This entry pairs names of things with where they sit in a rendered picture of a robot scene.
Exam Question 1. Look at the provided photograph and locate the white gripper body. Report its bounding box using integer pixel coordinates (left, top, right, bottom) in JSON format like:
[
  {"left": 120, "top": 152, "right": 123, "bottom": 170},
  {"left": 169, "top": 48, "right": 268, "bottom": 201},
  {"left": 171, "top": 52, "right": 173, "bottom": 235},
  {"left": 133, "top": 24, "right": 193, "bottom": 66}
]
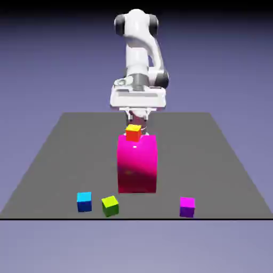
[{"left": 110, "top": 85, "right": 167, "bottom": 112}]

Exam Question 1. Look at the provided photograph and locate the small orange cube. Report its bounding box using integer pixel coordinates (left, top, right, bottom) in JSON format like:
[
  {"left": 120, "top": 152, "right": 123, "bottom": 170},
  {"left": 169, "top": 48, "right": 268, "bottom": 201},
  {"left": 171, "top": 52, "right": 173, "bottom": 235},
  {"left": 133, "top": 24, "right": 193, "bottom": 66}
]
[{"left": 125, "top": 124, "right": 142, "bottom": 143}]

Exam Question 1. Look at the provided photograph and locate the small green cube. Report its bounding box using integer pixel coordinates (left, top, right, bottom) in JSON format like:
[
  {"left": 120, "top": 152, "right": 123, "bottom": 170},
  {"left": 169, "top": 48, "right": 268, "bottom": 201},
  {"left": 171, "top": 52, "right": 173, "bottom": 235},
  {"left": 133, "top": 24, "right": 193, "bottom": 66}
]
[{"left": 101, "top": 195, "right": 119, "bottom": 218}]

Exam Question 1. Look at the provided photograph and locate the small blue cube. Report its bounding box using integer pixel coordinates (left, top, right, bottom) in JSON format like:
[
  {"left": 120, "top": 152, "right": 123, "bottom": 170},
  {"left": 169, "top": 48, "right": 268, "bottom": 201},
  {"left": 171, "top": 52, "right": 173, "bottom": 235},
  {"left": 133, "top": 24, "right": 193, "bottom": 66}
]
[{"left": 76, "top": 191, "right": 93, "bottom": 213}]

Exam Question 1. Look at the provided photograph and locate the small purple cube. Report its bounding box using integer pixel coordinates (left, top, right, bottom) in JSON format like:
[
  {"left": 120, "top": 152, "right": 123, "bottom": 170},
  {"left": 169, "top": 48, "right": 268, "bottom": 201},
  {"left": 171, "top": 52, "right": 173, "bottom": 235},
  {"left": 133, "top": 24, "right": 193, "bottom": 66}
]
[{"left": 179, "top": 196, "right": 196, "bottom": 219}]

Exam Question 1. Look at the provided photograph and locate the large pink box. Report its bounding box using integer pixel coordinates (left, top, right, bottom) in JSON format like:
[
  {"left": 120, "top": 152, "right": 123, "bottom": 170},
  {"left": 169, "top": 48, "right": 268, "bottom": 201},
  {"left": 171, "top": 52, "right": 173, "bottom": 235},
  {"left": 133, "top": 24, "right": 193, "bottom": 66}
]
[{"left": 116, "top": 134, "right": 159, "bottom": 195}]

